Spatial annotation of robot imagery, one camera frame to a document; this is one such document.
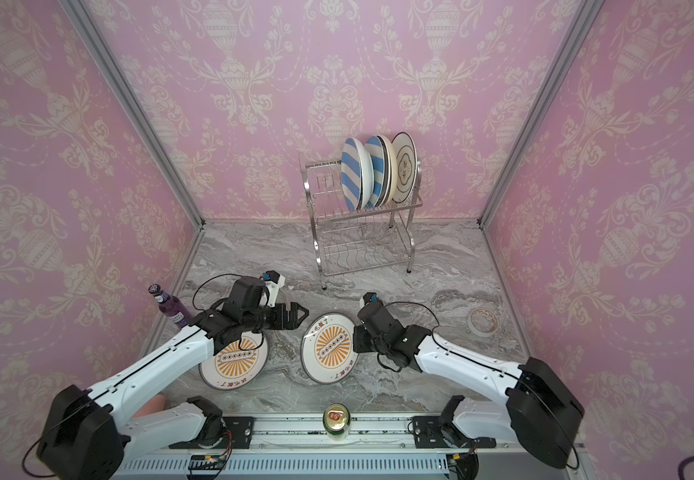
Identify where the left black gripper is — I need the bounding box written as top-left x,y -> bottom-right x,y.
242,300 -> 312,334

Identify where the orange sunburst plate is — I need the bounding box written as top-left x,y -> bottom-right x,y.
301,312 -> 358,385
199,332 -> 269,391

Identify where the blue striped plate front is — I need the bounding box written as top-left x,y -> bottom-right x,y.
341,137 -> 362,211

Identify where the blue striped plate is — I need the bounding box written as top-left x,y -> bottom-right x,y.
341,137 -> 362,211
365,135 -> 390,208

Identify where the white plate dark rim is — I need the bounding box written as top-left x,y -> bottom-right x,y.
392,132 -> 418,203

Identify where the floral pattern plate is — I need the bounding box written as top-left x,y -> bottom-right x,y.
356,141 -> 374,209

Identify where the green red rimmed white plate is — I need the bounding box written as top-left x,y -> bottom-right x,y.
380,135 -> 397,205

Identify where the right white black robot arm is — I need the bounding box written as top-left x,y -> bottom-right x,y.
353,292 -> 585,469

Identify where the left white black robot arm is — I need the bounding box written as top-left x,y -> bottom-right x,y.
30,271 -> 309,479

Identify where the green gold can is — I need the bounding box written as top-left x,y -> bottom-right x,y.
322,403 -> 352,441

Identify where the purple bottle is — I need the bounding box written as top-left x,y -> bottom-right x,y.
148,284 -> 193,328

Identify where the tape roll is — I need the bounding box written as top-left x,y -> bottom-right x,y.
467,308 -> 499,338

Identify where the pink cup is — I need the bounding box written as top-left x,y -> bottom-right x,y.
133,394 -> 166,418

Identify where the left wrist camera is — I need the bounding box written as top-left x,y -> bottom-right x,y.
262,270 -> 286,307

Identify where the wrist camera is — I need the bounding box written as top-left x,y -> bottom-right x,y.
262,270 -> 286,307
361,292 -> 378,306

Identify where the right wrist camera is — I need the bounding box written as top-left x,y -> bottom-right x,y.
361,292 -> 378,306

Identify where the silver wire dish rack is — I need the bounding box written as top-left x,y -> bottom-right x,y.
299,153 -> 423,289

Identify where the aluminium rail frame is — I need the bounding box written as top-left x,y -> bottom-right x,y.
109,413 -> 595,479

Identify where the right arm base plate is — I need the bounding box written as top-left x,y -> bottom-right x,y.
409,416 -> 497,450

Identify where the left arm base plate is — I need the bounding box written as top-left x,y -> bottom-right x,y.
168,416 -> 256,450

